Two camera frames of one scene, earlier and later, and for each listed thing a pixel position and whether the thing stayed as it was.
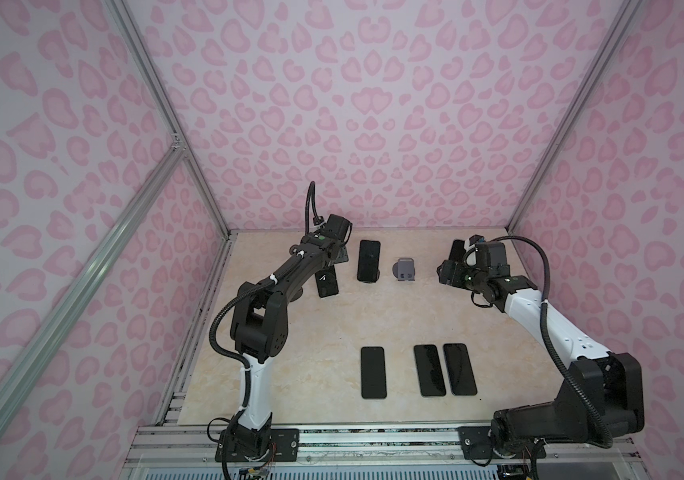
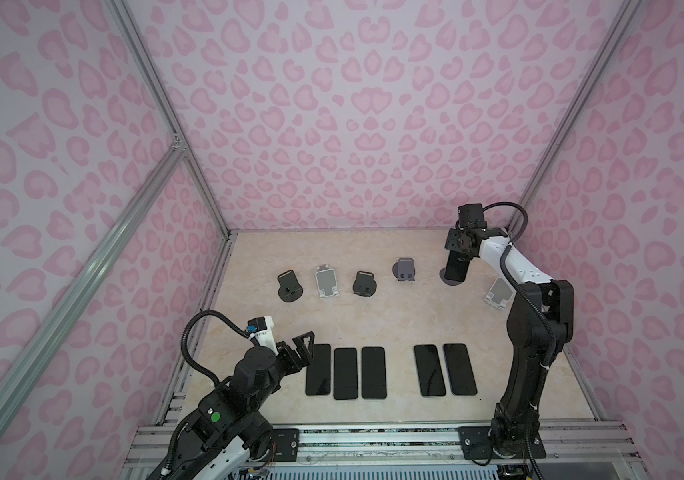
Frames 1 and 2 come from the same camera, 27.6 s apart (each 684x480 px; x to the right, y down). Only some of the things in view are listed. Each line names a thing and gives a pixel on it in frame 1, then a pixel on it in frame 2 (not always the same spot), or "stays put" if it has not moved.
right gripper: [456, 279] to [452, 241]
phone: [326, 282] to [345, 373]
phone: [369, 261] to [318, 373]
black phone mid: [459, 369] stays put
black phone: [430, 377] stays put
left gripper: [343, 252] to [297, 364]
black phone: [373, 372] stays put
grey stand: [404, 269] stays put
